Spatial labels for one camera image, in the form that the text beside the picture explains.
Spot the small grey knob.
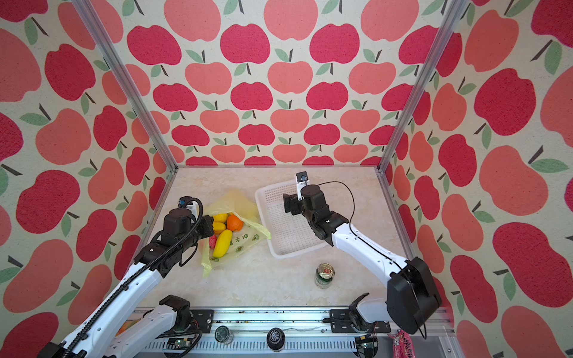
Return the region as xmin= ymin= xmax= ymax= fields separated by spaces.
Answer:
xmin=214 ymin=325 xmax=234 ymax=345

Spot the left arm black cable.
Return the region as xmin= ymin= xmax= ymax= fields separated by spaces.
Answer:
xmin=60 ymin=196 xmax=204 ymax=358

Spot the yellow elongated toy fruit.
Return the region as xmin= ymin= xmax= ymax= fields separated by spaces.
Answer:
xmin=213 ymin=230 xmax=233 ymax=259

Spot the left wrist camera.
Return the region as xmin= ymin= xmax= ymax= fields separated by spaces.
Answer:
xmin=178 ymin=195 xmax=198 ymax=214

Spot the right aluminium corner post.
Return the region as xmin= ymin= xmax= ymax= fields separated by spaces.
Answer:
xmin=378 ymin=0 xmax=471 ymax=173

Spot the pink snack packet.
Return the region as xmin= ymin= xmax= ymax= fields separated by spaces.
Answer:
xmin=391 ymin=331 xmax=416 ymax=358

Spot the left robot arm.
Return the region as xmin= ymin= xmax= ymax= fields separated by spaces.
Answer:
xmin=38 ymin=197 xmax=213 ymax=357

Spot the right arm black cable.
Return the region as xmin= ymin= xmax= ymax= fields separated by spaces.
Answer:
xmin=317 ymin=180 xmax=428 ymax=339

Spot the orange snack packet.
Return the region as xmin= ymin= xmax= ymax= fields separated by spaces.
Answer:
xmin=116 ymin=320 xmax=137 ymax=336

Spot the aluminium corner post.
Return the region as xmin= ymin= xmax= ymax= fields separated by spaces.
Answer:
xmin=71 ymin=0 xmax=179 ymax=171
xmin=378 ymin=0 xmax=471 ymax=173

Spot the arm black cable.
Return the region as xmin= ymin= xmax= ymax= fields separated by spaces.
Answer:
xmin=317 ymin=180 xmax=428 ymax=339
xmin=60 ymin=196 xmax=204 ymax=358

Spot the orange toy fruit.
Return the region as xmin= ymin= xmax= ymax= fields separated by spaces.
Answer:
xmin=226 ymin=215 xmax=244 ymax=232

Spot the black round knob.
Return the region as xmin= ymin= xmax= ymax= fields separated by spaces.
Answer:
xmin=266 ymin=328 xmax=286 ymax=352

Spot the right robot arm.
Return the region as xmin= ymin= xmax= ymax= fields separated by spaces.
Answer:
xmin=283 ymin=184 xmax=443 ymax=338

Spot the yellow plastic bag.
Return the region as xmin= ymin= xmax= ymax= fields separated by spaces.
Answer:
xmin=198 ymin=189 xmax=271 ymax=277

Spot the small yellow toy fruit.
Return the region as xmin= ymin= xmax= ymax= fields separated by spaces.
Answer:
xmin=213 ymin=213 xmax=228 ymax=224

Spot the pink toy fruit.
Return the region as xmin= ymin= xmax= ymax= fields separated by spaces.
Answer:
xmin=208 ymin=235 xmax=217 ymax=250

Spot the green drink can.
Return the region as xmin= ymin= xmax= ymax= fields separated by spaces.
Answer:
xmin=315 ymin=263 xmax=335 ymax=289

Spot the left aluminium corner post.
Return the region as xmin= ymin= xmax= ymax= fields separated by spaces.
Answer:
xmin=71 ymin=0 xmax=179 ymax=171

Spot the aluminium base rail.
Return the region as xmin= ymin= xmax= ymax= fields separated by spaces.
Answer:
xmin=139 ymin=307 xmax=463 ymax=357

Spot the white plastic basket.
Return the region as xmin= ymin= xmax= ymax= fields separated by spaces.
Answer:
xmin=255 ymin=179 xmax=327 ymax=260

